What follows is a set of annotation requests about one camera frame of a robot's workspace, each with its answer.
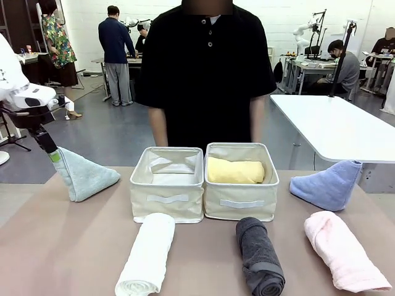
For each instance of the person in black polo shirt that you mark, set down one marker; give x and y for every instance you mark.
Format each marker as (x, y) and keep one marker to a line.
(203, 77)

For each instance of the black tripod pole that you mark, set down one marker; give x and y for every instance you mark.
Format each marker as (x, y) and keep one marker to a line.
(341, 61)

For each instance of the grey desk with equipment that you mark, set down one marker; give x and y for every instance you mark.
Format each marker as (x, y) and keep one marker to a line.
(305, 66)

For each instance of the white table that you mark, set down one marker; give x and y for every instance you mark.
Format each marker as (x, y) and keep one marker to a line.
(333, 126)

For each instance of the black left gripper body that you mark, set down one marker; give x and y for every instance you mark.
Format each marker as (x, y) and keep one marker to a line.
(43, 138)

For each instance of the black hanging backpack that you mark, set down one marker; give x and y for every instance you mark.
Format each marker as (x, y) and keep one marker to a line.
(278, 72)

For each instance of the light teal towel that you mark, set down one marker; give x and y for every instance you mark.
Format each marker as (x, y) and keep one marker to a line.
(83, 175)

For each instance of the masked man in grey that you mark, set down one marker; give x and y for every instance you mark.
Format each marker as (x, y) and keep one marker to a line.
(348, 71)

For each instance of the white towel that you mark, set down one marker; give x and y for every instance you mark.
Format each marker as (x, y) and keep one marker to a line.
(148, 256)

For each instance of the seated person in black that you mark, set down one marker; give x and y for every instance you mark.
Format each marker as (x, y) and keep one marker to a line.
(142, 40)

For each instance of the pink towel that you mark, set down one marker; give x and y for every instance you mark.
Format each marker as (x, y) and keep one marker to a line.
(342, 249)

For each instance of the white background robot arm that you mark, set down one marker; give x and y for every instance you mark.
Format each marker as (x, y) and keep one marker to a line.
(301, 34)

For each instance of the black floor tripod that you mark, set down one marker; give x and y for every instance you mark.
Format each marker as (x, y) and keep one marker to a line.
(12, 140)

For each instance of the person's right forearm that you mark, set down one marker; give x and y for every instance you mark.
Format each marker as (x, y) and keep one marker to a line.
(158, 126)

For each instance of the seated person in dark shirt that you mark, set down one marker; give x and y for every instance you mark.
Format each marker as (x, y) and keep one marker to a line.
(384, 44)

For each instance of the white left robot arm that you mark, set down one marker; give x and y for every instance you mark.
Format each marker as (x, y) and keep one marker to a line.
(12, 71)

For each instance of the man in navy jacket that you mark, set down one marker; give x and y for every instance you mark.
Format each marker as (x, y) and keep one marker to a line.
(115, 46)

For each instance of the person's left forearm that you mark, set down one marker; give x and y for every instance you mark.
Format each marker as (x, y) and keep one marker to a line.
(258, 120)

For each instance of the grey workshop table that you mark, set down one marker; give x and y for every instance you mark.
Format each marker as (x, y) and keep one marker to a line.
(100, 61)

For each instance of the dark grey towel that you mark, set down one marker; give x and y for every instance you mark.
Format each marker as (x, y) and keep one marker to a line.
(259, 256)

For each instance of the beige fabric storage bin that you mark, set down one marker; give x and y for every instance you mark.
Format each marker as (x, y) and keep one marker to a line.
(240, 203)
(166, 200)

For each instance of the yellow rolled towel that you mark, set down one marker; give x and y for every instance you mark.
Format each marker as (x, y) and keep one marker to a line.
(234, 171)

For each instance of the woman in floral dress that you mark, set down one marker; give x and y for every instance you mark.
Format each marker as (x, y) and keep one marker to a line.
(58, 46)

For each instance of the blue towel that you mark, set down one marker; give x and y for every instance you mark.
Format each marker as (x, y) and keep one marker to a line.
(327, 185)

